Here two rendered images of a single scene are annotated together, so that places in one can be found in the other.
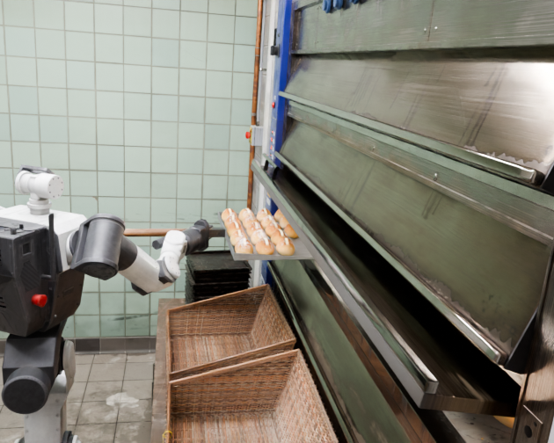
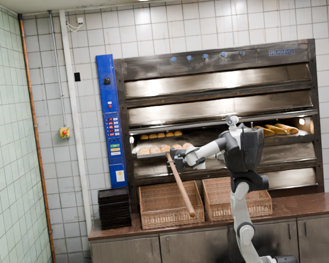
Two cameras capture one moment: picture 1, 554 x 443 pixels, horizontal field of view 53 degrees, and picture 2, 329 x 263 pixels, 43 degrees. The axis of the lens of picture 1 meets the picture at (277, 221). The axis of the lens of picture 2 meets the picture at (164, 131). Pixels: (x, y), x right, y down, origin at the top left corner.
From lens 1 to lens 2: 414 cm
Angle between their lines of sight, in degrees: 79
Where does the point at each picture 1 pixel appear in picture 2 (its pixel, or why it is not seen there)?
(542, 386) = (315, 106)
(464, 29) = (272, 61)
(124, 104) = (6, 132)
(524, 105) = (296, 71)
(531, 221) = (305, 86)
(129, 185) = (16, 191)
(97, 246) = not seen: hidden behind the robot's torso
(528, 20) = (291, 59)
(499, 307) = (304, 100)
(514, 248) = (299, 93)
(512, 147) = (300, 76)
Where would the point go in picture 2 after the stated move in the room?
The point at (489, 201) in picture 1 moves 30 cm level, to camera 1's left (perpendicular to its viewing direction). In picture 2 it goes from (293, 87) to (298, 88)
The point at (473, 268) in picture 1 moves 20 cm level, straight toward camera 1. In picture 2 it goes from (293, 99) to (315, 98)
